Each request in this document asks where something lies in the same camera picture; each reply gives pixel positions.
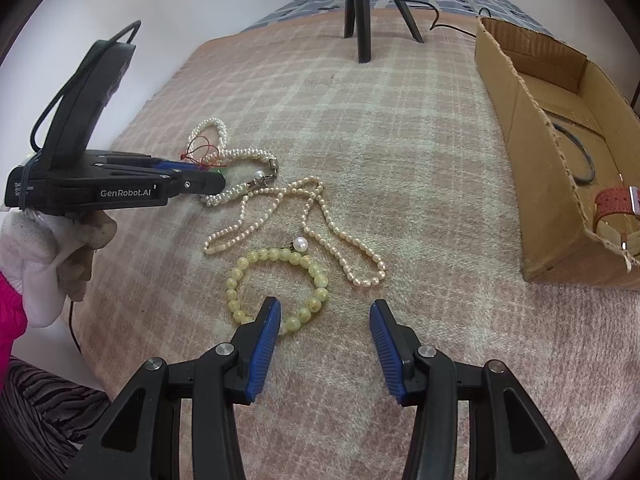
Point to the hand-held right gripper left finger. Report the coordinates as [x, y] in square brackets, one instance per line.
[262, 347]

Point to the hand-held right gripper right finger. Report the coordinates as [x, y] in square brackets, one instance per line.
[387, 347]

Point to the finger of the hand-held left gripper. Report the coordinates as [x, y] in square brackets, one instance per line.
[197, 184]
[172, 164]

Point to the cardboard box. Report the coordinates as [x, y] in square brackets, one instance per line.
[530, 175]

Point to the person's left forearm pink sleeve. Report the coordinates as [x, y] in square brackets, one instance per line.
[9, 315]

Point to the person's left hand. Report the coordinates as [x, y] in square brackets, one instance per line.
[45, 255]

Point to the single white pearl earring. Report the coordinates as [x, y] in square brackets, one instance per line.
[301, 244]

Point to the pink plaid blanket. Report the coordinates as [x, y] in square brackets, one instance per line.
[400, 160]

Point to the black striped clothing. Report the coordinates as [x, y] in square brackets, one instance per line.
[45, 420]

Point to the black tripod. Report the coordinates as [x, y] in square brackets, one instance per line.
[362, 15]

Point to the dark bangle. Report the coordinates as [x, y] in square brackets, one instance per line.
[591, 160]

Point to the blue checkered bed sheet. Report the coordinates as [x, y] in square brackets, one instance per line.
[450, 0]

